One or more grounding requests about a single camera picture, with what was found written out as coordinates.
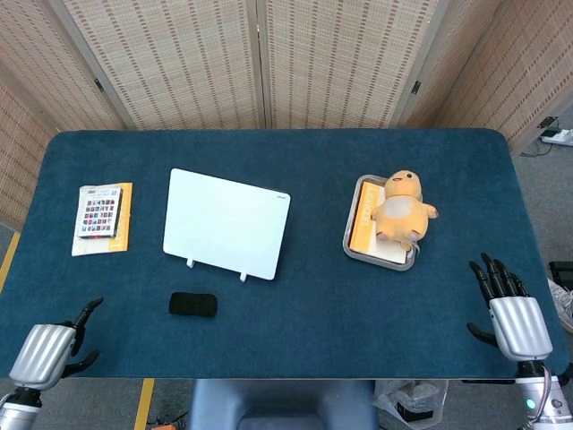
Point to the blue felt table cover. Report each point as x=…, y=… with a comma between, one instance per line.
x=304, y=313

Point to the clear plastic bag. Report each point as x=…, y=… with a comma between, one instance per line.
x=409, y=398

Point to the colourful picture card box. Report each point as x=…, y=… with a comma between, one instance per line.
x=99, y=212

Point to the white grey sneaker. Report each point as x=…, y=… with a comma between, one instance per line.
x=563, y=304

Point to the blue grey robot torso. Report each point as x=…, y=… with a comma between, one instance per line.
x=282, y=407

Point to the yellow plush duck toy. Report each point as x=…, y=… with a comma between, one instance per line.
x=400, y=210

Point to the white board with stand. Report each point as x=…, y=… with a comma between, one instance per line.
x=226, y=219

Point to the black box on floor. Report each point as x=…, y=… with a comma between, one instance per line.
x=561, y=271

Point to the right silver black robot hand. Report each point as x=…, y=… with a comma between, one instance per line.
x=521, y=327

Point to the yellow white book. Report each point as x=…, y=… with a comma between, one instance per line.
x=363, y=224

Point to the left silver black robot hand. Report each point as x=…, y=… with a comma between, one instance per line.
x=42, y=354

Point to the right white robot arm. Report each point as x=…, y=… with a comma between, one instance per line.
x=541, y=394

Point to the white power strip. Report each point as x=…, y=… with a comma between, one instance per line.
x=559, y=135

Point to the woven folding screen panel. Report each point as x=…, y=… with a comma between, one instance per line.
x=501, y=58
x=49, y=58
x=170, y=58
x=340, y=58
x=18, y=148

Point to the silver metal tray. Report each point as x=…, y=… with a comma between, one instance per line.
x=351, y=253

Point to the black felt eraser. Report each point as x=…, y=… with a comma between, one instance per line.
x=193, y=305

